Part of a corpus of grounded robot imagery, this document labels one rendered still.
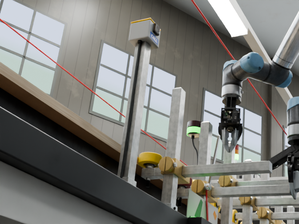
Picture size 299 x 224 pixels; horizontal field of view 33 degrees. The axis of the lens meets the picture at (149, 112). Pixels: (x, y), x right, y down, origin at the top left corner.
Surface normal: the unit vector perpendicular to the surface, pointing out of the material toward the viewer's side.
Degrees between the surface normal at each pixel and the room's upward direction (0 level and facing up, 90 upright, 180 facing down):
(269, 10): 180
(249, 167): 90
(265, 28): 180
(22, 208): 90
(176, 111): 90
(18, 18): 90
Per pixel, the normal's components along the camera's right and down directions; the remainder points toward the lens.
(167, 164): -0.48, -0.40
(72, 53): 0.60, -0.27
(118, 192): 0.87, -0.11
